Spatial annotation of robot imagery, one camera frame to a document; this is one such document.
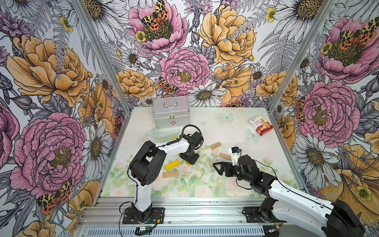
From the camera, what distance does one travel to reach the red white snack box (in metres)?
1.07

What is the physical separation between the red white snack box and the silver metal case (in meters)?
0.48

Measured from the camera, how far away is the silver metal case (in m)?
1.03
